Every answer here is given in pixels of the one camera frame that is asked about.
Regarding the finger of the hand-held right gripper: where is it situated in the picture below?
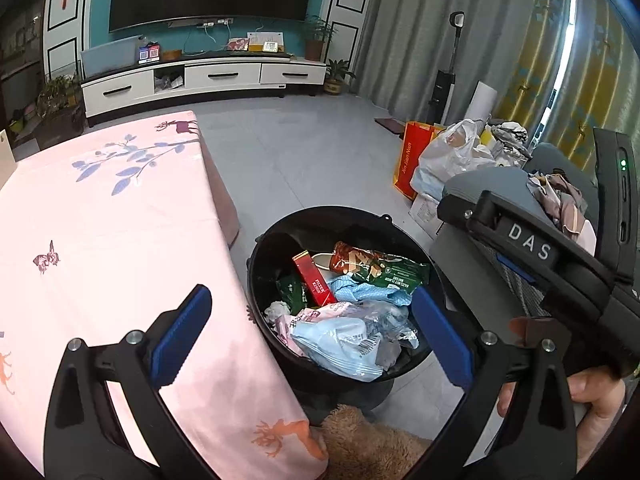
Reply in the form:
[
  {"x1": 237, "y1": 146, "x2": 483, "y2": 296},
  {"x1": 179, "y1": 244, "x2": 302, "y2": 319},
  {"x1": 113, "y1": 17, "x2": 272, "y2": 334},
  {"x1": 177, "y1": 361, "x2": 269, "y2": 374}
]
[
  {"x1": 495, "y1": 252, "x2": 539, "y2": 284},
  {"x1": 436, "y1": 189, "x2": 503, "y2": 247}
]

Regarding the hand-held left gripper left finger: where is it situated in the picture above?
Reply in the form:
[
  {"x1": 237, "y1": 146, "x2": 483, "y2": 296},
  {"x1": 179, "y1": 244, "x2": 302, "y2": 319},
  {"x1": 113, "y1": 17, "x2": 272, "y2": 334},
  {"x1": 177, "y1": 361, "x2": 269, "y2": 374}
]
[{"x1": 44, "y1": 284, "x2": 213, "y2": 480}]

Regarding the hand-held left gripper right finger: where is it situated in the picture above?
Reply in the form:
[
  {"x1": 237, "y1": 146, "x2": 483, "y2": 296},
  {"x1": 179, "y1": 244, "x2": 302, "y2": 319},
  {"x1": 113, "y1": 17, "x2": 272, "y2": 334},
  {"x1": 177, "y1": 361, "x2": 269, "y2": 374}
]
[{"x1": 411, "y1": 285, "x2": 583, "y2": 480}]

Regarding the clear plastic wrapper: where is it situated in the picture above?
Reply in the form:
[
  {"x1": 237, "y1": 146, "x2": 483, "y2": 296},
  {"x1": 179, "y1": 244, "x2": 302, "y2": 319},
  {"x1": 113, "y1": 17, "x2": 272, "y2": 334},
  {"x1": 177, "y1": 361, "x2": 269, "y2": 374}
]
[{"x1": 357, "y1": 300, "x2": 421, "y2": 368}]

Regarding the brown green snack packet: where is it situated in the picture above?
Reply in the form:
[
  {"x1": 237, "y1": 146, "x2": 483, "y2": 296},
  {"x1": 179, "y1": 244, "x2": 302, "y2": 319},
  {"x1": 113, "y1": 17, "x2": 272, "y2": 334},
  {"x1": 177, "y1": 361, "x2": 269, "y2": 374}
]
[{"x1": 329, "y1": 241, "x2": 431, "y2": 295}]

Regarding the light blue packet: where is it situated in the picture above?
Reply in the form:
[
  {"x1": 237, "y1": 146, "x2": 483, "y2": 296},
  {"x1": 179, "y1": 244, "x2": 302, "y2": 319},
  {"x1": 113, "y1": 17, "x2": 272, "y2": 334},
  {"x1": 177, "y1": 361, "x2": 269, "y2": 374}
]
[{"x1": 290, "y1": 317, "x2": 401, "y2": 383}]

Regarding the pink packet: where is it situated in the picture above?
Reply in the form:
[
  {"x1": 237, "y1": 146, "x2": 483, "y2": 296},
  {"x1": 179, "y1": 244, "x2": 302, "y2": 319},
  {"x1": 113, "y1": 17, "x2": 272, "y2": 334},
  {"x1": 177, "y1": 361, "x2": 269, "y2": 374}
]
[{"x1": 275, "y1": 305, "x2": 361, "y2": 346}]

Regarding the small red box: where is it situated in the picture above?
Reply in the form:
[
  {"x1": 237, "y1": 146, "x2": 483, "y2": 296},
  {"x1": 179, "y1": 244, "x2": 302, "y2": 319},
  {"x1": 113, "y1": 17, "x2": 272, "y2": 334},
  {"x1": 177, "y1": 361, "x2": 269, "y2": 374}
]
[{"x1": 292, "y1": 251, "x2": 338, "y2": 307}]

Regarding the black trash bin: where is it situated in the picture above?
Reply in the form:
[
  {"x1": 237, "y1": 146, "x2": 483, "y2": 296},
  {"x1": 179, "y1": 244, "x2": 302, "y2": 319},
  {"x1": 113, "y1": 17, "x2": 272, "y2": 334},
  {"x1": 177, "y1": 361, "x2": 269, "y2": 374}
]
[{"x1": 246, "y1": 205, "x2": 448, "y2": 396}]

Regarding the person's right hand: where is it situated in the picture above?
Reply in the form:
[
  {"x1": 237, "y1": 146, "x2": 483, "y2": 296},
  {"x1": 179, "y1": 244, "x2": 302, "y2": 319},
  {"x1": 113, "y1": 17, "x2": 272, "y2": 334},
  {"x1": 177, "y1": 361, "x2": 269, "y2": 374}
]
[{"x1": 496, "y1": 366, "x2": 628, "y2": 473}]

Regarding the grey armchair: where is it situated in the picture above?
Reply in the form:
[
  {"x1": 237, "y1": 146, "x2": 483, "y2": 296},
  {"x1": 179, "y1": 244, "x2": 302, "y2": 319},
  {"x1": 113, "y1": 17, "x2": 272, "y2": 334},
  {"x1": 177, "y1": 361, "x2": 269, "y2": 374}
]
[{"x1": 430, "y1": 142, "x2": 601, "y2": 321}]

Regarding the large white plastic bag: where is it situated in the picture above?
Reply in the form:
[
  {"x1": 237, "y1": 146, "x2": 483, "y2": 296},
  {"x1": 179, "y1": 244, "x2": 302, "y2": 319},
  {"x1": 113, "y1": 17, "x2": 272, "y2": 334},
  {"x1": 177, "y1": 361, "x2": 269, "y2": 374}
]
[{"x1": 410, "y1": 119, "x2": 496, "y2": 196}]

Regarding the orange shopping bag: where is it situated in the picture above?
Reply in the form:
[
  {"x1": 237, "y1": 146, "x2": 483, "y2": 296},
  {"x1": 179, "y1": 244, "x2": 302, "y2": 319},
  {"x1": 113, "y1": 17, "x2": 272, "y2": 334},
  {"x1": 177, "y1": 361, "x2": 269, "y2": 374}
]
[{"x1": 393, "y1": 121, "x2": 446, "y2": 201}]

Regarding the pile of clothes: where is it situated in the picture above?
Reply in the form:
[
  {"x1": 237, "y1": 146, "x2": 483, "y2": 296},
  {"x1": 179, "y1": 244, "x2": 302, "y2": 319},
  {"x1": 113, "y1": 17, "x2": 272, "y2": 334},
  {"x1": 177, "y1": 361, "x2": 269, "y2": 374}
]
[{"x1": 527, "y1": 172, "x2": 598, "y2": 248}]

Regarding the silver foil bag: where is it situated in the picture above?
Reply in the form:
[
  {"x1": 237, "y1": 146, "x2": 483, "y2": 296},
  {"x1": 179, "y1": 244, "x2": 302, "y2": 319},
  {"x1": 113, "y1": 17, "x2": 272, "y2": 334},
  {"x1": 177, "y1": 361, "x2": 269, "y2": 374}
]
[{"x1": 490, "y1": 121, "x2": 531, "y2": 161}]

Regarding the dark floor mat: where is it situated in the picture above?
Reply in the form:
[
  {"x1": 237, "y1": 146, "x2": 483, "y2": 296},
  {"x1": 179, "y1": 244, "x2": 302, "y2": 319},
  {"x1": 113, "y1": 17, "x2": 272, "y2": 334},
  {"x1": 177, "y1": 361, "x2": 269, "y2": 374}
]
[{"x1": 374, "y1": 117, "x2": 407, "y2": 136}]

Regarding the pink printed tablecloth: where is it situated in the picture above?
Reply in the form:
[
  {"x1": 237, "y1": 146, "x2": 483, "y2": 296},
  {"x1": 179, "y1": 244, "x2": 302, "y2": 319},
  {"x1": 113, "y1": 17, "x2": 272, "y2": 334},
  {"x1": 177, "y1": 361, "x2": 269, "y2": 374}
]
[{"x1": 0, "y1": 110, "x2": 331, "y2": 480}]

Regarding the brown plush cloth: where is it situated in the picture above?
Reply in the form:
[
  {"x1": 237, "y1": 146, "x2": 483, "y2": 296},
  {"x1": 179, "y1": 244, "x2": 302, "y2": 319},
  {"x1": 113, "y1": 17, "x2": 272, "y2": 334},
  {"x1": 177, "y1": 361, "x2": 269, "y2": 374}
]
[{"x1": 317, "y1": 404, "x2": 433, "y2": 480}]

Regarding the upright vacuum cleaner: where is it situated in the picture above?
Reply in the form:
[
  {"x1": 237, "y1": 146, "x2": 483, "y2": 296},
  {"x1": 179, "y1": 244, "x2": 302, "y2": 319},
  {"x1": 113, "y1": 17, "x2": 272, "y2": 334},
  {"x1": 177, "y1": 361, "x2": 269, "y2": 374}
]
[{"x1": 429, "y1": 11, "x2": 466, "y2": 126}]

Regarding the yellow patterned curtain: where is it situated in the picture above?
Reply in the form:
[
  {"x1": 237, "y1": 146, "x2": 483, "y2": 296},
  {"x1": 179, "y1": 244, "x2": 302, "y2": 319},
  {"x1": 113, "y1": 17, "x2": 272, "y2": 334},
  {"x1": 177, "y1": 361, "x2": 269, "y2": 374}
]
[{"x1": 492, "y1": 0, "x2": 631, "y2": 161}]

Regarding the small potted plant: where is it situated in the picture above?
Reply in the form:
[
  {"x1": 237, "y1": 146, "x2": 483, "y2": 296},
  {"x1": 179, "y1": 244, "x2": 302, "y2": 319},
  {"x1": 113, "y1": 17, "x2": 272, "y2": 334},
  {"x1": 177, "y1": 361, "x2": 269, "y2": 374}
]
[{"x1": 324, "y1": 59, "x2": 357, "y2": 96}]

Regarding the grey curtain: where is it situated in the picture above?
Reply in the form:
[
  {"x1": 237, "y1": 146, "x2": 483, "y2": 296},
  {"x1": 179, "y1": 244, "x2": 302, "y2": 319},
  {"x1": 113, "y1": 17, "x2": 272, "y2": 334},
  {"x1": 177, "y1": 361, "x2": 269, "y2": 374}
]
[{"x1": 352, "y1": 0, "x2": 576, "y2": 126}]

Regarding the white box on table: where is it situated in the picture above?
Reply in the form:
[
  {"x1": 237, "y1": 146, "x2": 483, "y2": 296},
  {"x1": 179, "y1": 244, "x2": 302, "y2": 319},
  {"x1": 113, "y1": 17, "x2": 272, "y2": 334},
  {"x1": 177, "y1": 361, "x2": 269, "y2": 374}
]
[{"x1": 0, "y1": 130, "x2": 16, "y2": 186}]

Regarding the white television cabinet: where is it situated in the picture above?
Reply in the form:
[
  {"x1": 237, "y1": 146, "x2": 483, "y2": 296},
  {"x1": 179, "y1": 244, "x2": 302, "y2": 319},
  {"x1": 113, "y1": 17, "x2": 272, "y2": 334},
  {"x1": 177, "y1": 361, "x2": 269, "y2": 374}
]
[{"x1": 80, "y1": 52, "x2": 328, "y2": 121}]

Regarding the bushy potted plant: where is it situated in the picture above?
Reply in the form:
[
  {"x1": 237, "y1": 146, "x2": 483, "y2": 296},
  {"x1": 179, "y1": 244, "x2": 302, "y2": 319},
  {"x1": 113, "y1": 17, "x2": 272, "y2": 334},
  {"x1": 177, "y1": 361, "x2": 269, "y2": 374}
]
[{"x1": 35, "y1": 75, "x2": 86, "y2": 128}]

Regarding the white desk calendar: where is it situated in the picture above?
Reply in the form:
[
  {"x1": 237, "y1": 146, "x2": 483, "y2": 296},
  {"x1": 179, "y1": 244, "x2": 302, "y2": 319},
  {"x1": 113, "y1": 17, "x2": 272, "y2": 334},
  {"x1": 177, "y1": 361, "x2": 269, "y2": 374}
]
[{"x1": 247, "y1": 32, "x2": 284, "y2": 53}]

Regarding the pale blue panel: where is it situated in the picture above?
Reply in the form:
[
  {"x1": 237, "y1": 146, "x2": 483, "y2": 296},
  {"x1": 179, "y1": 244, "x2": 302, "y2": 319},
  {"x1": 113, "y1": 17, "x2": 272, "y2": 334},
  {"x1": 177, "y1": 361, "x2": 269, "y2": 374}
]
[{"x1": 80, "y1": 35, "x2": 143, "y2": 81}]

